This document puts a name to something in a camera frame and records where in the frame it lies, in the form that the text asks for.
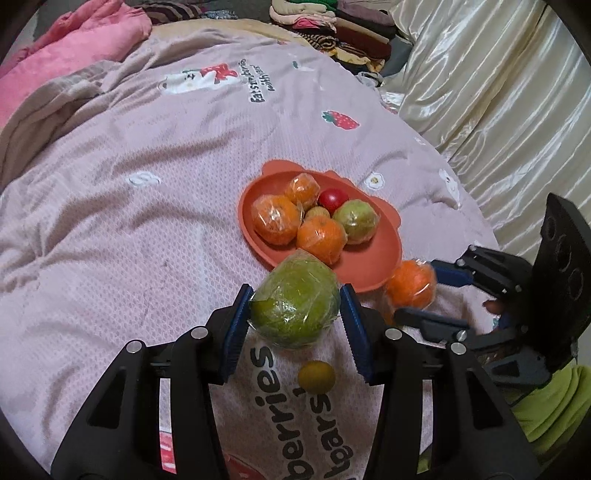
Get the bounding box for cream satin curtain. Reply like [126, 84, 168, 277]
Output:
[379, 0, 591, 261]

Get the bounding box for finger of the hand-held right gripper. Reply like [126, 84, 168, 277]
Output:
[394, 307, 527, 352]
[431, 246, 534, 303]

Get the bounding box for small orange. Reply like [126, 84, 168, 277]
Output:
[284, 173, 322, 210]

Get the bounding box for red tomato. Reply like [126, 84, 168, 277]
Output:
[318, 188, 350, 214]

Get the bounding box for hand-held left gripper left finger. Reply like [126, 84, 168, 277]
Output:
[51, 284, 254, 480]

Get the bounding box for person's right forearm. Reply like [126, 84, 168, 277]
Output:
[505, 362, 591, 460]

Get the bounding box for pink printed quilt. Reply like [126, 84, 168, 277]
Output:
[0, 21, 502, 480]

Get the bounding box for large orange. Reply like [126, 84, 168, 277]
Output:
[252, 195, 303, 245]

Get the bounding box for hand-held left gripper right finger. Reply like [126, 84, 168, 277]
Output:
[341, 284, 541, 480]

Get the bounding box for small green fruit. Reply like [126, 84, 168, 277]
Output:
[332, 199, 379, 244]

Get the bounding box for pile of folded clothes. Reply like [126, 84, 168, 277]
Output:
[270, 0, 399, 75]

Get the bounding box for large green fruit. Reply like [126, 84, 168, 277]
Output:
[249, 249, 342, 348]

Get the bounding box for dark striped cloth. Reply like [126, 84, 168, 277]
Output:
[142, 2, 206, 25]

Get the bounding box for orange-red oval plate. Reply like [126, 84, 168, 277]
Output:
[238, 159, 403, 294]

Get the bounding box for pink blanket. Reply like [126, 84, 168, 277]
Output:
[0, 0, 153, 127]

